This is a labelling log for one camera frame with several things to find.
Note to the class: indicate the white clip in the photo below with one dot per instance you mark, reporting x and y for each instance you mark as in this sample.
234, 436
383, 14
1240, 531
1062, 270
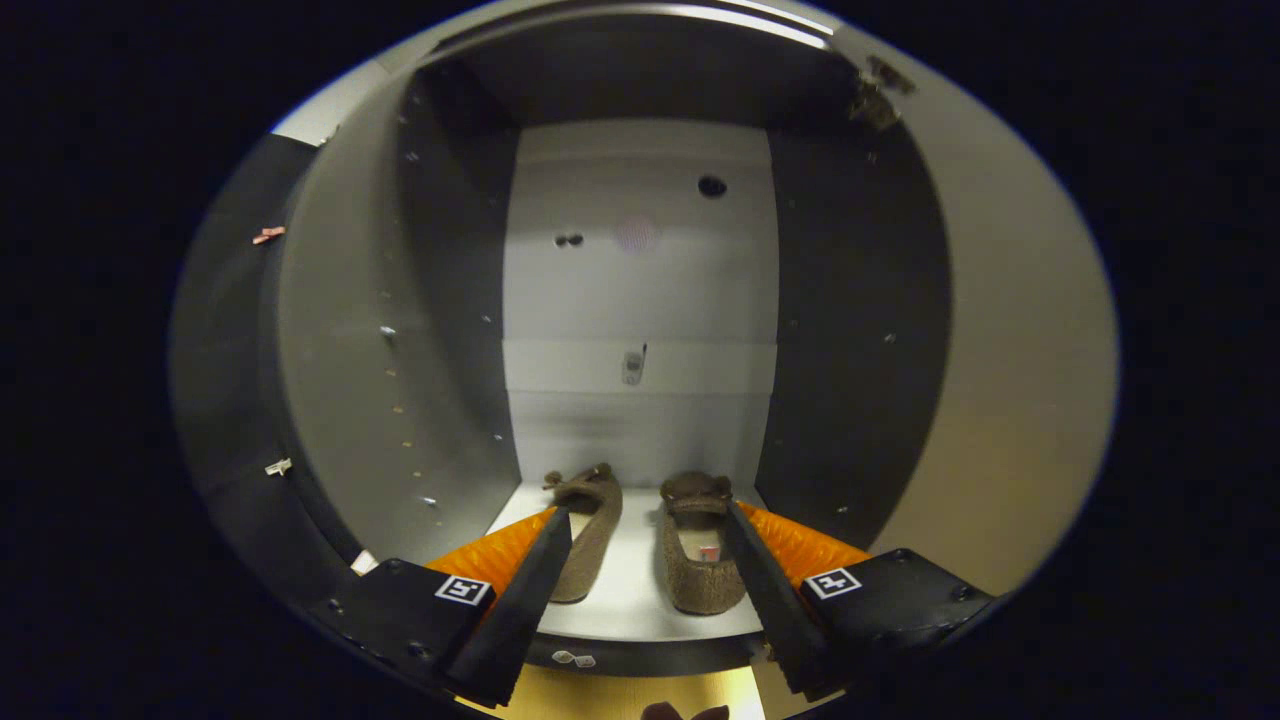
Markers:
278, 467

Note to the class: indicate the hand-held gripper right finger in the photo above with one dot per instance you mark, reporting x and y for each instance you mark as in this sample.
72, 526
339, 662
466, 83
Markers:
770, 600

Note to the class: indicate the brown shoe with red label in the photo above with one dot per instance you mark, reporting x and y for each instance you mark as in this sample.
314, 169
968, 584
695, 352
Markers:
700, 590

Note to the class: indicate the pink clip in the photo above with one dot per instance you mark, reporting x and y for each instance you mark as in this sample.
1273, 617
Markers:
268, 236

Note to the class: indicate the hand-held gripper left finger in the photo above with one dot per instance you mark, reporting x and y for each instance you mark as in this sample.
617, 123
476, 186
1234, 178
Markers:
515, 610

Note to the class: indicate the black backdrop cloth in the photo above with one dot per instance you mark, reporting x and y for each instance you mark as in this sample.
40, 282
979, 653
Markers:
220, 400

